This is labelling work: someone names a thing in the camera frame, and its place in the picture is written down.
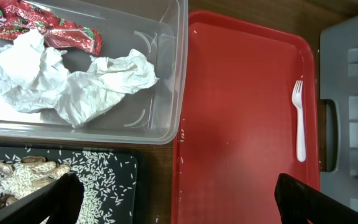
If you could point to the red snack wrapper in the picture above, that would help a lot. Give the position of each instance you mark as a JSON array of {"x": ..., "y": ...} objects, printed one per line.
[{"x": 18, "y": 17}]

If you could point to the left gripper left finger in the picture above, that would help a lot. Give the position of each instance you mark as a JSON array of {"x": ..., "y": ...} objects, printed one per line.
[{"x": 58, "y": 202}]

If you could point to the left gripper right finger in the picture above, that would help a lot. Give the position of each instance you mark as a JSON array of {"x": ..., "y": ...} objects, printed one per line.
[{"x": 300, "y": 203}]

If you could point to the grey dishwasher rack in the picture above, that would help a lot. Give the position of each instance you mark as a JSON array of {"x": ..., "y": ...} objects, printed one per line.
[{"x": 339, "y": 89}]

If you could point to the clear plastic bin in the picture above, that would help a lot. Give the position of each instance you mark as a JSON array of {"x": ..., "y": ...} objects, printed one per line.
[{"x": 159, "y": 30}]

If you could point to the rice and nut leftovers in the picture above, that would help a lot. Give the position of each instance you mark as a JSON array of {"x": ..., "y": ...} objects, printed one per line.
[{"x": 31, "y": 173}]

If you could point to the red serving tray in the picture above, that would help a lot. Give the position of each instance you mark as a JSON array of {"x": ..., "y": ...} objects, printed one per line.
[{"x": 238, "y": 124}]

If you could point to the pink plastic fork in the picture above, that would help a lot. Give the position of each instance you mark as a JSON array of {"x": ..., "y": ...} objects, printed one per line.
[{"x": 296, "y": 99}]

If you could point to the black plastic tray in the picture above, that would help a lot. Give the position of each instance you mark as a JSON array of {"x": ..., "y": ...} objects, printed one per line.
[{"x": 110, "y": 180}]

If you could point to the white napkin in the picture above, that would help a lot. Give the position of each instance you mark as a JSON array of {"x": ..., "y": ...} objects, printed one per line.
[{"x": 33, "y": 78}]

